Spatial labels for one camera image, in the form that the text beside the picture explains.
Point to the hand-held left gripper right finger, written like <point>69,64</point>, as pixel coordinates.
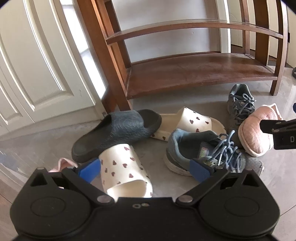
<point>199,171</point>

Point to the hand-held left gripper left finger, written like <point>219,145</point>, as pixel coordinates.
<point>89,170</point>

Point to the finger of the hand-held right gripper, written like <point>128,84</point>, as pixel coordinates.
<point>268,126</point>

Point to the pink ribbed slipper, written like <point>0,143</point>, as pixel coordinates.
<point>63,164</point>
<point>254,136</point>

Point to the grey lace-up sneaker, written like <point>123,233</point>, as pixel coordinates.
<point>185,143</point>
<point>240,102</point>

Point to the white heart print slide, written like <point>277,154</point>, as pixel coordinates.
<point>122,162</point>
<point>192,120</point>

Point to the dark textured slide sandal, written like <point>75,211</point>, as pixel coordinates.
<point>120,129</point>

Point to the brown wooden shoe rack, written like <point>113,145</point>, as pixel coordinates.
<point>185,74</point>

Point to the dark object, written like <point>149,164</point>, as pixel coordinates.
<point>294,72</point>

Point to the white plain door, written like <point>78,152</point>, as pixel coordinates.
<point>238,23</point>

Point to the white panelled door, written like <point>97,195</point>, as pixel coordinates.
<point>34,69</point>

